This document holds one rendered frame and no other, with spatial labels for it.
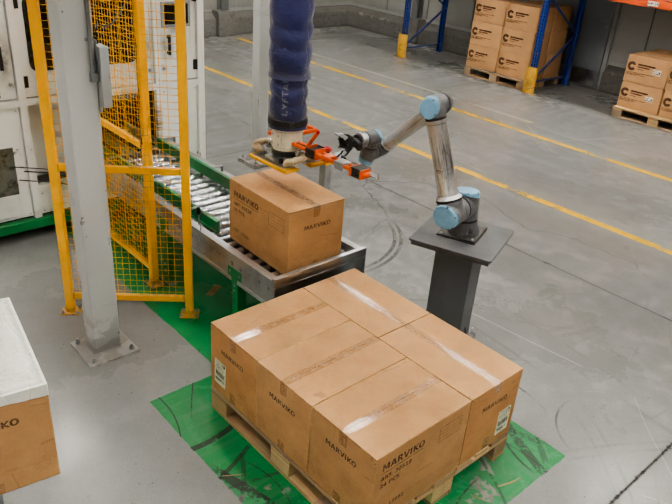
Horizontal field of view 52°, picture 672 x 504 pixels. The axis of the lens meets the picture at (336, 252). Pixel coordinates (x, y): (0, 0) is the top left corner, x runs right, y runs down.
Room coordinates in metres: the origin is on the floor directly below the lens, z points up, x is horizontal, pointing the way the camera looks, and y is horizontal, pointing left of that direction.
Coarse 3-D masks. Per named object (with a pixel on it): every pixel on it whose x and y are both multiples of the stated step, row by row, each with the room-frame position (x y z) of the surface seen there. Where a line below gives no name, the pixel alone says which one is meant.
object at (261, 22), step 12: (264, 0) 6.63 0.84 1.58; (264, 12) 6.63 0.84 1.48; (264, 24) 6.64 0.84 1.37; (264, 36) 6.64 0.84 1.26; (264, 48) 6.64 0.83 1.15; (264, 60) 6.64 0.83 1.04; (252, 72) 6.69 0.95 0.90; (264, 72) 6.65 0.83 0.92; (252, 84) 6.68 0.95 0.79; (264, 84) 6.65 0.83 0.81; (252, 96) 6.68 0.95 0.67; (264, 96) 6.65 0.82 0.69; (252, 108) 6.68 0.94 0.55; (264, 108) 6.65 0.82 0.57; (252, 120) 6.68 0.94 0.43; (264, 120) 6.66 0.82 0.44; (252, 132) 6.67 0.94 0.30; (264, 132) 6.66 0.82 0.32; (264, 144) 6.66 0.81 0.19
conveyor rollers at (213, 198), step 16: (128, 160) 5.00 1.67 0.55; (160, 160) 5.08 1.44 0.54; (176, 160) 5.09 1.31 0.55; (160, 176) 4.78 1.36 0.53; (176, 176) 4.77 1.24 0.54; (192, 176) 4.78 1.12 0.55; (176, 192) 4.47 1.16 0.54; (192, 192) 4.47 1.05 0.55; (208, 192) 4.54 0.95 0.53; (224, 192) 4.54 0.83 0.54; (176, 208) 4.18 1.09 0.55; (208, 208) 4.24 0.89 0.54; (224, 208) 4.24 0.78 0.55; (224, 224) 4.01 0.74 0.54; (224, 240) 3.79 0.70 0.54; (256, 256) 3.63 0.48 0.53
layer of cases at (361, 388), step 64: (256, 320) 2.92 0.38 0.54; (320, 320) 2.97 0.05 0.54; (384, 320) 3.02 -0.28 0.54; (256, 384) 2.59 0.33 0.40; (320, 384) 2.45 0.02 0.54; (384, 384) 2.49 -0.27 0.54; (448, 384) 2.53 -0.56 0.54; (512, 384) 2.65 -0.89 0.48; (320, 448) 2.25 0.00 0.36; (384, 448) 2.08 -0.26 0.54; (448, 448) 2.35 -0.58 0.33
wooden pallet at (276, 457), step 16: (224, 400) 2.78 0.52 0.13; (224, 416) 2.78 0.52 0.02; (240, 416) 2.79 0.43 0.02; (240, 432) 2.68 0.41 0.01; (256, 432) 2.68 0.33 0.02; (256, 448) 2.58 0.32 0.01; (272, 448) 2.48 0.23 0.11; (496, 448) 2.64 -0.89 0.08; (272, 464) 2.48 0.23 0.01; (288, 464) 2.39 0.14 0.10; (464, 464) 2.46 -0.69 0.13; (288, 480) 2.39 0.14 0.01; (304, 480) 2.38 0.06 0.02; (448, 480) 2.38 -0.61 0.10; (304, 496) 2.30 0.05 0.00; (320, 496) 2.29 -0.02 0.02; (416, 496) 2.22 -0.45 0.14; (432, 496) 2.31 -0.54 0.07
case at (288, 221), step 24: (240, 192) 3.73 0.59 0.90; (264, 192) 3.64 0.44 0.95; (288, 192) 3.67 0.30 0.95; (312, 192) 3.70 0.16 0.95; (240, 216) 3.73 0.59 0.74; (264, 216) 3.55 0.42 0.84; (288, 216) 3.38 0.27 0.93; (312, 216) 3.49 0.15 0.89; (336, 216) 3.61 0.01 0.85; (240, 240) 3.73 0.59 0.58; (264, 240) 3.55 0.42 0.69; (288, 240) 3.38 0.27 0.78; (312, 240) 3.50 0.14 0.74; (336, 240) 3.62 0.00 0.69; (288, 264) 3.39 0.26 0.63
